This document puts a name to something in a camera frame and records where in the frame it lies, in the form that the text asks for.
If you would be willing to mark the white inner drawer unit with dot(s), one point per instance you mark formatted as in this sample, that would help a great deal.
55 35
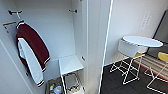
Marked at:
70 65

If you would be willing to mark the small dark wardrobe hinge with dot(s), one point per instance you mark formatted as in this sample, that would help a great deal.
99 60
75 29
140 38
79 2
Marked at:
83 58

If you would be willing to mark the maroon garment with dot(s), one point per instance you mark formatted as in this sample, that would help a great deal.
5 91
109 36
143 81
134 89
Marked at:
33 46

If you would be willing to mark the white wardrobe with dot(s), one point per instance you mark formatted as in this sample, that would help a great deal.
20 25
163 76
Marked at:
53 33

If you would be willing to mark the black wardrobe hook peg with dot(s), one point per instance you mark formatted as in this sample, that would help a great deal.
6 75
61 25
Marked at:
73 11
14 12

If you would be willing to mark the white drying rack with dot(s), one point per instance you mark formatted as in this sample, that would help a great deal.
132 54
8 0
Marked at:
128 48

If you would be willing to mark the box of small bottles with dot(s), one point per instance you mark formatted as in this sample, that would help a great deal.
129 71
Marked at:
55 88

